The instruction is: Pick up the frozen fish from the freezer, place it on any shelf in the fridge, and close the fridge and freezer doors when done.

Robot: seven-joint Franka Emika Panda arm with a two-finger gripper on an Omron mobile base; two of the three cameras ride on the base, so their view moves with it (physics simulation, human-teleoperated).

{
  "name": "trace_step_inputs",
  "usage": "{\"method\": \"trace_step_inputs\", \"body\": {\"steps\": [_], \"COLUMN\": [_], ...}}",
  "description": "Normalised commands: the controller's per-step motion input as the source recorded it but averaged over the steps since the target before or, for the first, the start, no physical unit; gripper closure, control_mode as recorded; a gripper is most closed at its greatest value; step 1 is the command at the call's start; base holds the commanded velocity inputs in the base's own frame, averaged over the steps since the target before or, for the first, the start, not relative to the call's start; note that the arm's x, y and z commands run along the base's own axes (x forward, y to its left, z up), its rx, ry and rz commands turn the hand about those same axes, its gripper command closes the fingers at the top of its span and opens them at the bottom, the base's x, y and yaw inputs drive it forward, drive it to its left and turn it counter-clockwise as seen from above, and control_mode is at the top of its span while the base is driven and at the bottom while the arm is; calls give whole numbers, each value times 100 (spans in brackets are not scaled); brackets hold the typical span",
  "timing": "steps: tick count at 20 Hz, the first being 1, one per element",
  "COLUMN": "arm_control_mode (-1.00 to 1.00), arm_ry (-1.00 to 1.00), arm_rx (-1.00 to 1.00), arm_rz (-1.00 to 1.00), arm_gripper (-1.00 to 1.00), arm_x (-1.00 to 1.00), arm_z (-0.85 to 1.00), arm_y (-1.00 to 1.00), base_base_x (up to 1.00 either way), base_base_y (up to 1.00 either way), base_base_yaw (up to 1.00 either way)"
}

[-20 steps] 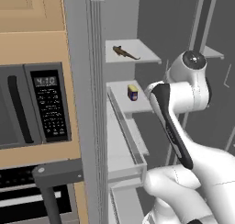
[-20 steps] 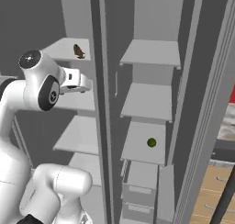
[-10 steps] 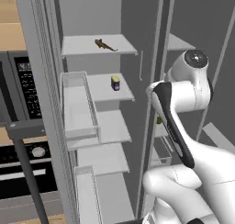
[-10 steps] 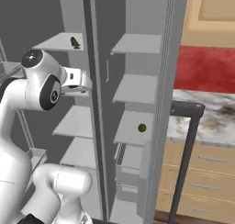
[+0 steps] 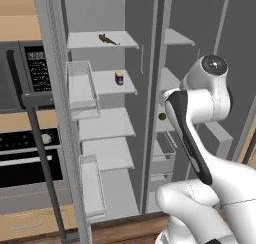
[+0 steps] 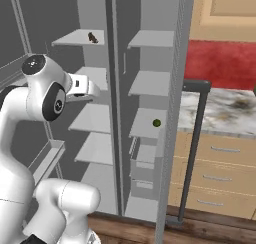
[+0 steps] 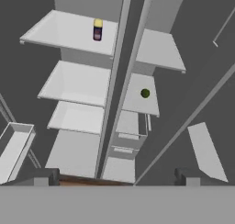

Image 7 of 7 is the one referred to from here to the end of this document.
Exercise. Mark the small green round fruit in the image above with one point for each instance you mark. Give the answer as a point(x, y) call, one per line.
point(145, 93)

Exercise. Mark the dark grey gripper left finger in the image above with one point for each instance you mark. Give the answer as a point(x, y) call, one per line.
point(53, 176)

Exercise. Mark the white fridge door bin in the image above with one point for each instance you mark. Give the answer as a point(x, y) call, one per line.
point(206, 154)

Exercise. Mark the white fridge drawer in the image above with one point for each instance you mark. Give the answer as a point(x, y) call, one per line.
point(124, 148)
point(128, 125)

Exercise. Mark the white side-by-side fridge freezer cabinet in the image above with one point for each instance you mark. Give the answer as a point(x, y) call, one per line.
point(82, 1)

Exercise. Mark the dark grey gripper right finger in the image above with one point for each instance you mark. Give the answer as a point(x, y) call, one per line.
point(180, 176)

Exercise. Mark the dark grey fridge door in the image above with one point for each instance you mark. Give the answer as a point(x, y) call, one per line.
point(202, 90)

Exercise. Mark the white freezer door bin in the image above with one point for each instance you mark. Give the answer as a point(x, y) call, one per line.
point(15, 148)

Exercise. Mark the dark jar with yellow lid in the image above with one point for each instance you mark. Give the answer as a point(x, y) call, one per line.
point(97, 31)

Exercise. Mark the white wide fridge shelf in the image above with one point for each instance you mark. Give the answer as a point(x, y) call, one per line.
point(159, 50)

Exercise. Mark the white wide freezer shelf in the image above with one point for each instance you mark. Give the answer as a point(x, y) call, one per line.
point(67, 31)

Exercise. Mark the dark grey freezer door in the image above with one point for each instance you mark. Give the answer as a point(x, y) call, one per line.
point(21, 74)

